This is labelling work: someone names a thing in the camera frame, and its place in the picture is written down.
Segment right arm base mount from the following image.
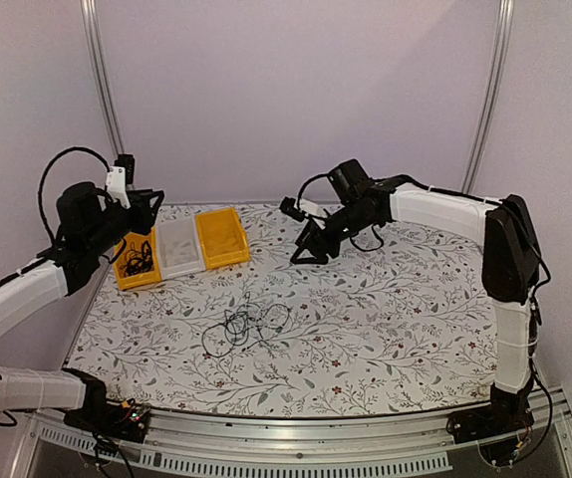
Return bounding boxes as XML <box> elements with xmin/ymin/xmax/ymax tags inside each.
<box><xmin>445</xmin><ymin>385</ymin><xmax>534</xmax><ymax>467</ymax></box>

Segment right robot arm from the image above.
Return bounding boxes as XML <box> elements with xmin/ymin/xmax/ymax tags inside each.
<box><xmin>280</xmin><ymin>159</ymin><xmax>551</xmax><ymax>434</ymax></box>

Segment white translucent plastic bin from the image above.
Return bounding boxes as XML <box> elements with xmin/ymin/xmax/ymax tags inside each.
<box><xmin>155</xmin><ymin>216</ymin><xmax>205</xmax><ymax>280</ymax></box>

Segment left aluminium corner post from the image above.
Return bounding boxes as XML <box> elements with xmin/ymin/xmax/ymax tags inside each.
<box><xmin>79</xmin><ymin>0</ymin><xmax>136</xmax><ymax>156</ymax></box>

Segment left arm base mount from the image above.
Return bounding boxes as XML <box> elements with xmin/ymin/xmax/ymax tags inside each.
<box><xmin>64</xmin><ymin>368</ymin><xmax>149</xmax><ymax>443</ymax></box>

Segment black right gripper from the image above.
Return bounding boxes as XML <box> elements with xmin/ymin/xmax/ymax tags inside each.
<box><xmin>290</xmin><ymin>203</ymin><xmax>376</xmax><ymax>266</ymax></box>

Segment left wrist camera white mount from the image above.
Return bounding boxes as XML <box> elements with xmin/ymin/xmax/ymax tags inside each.
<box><xmin>105</xmin><ymin>153</ymin><xmax>136</xmax><ymax>209</ymax></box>

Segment right yellow plastic bin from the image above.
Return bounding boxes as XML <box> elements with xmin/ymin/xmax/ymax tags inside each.
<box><xmin>195</xmin><ymin>207</ymin><xmax>250</xmax><ymax>270</ymax></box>

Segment black cable pile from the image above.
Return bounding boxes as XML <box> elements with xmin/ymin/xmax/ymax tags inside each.
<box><xmin>199</xmin><ymin>291</ymin><xmax>295</xmax><ymax>359</ymax></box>

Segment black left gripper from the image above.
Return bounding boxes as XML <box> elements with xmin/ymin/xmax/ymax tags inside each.
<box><xmin>87</xmin><ymin>189</ymin><xmax>164</xmax><ymax>257</ymax></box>

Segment left yellow plastic bin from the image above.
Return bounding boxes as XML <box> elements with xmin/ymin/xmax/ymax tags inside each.
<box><xmin>113</xmin><ymin>228</ymin><xmax>161</xmax><ymax>291</ymax></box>

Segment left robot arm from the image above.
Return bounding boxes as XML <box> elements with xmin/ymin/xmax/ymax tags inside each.
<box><xmin>0</xmin><ymin>181</ymin><xmax>164</xmax><ymax>432</ymax></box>

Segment aluminium front rail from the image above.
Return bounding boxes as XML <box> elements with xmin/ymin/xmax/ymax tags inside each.
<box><xmin>10</xmin><ymin>387</ymin><xmax>572</xmax><ymax>477</ymax></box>

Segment black thin cable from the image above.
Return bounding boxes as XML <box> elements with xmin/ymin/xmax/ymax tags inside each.
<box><xmin>116</xmin><ymin>238</ymin><xmax>160</xmax><ymax>279</ymax></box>

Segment aluminium corner post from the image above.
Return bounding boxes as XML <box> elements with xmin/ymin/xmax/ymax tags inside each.
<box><xmin>461</xmin><ymin>0</ymin><xmax>515</xmax><ymax>194</ymax></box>
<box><xmin>79</xmin><ymin>0</ymin><xmax>136</xmax><ymax>156</ymax></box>

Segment back aluminium floor rail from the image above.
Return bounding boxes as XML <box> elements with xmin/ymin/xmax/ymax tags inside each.
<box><xmin>177</xmin><ymin>197</ymin><xmax>334</xmax><ymax>209</ymax></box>

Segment floral table cloth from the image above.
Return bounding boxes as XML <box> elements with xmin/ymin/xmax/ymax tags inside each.
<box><xmin>68</xmin><ymin>205</ymin><xmax>497</xmax><ymax>417</ymax></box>

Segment right aluminium corner post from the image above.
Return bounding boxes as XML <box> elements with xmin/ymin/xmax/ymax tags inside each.
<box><xmin>461</xmin><ymin>0</ymin><xmax>515</xmax><ymax>194</ymax></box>

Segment yellow plastic bin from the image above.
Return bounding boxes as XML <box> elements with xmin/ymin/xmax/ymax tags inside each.
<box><xmin>195</xmin><ymin>207</ymin><xmax>250</xmax><ymax>270</ymax></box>
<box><xmin>113</xmin><ymin>228</ymin><xmax>161</xmax><ymax>291</ymax></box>

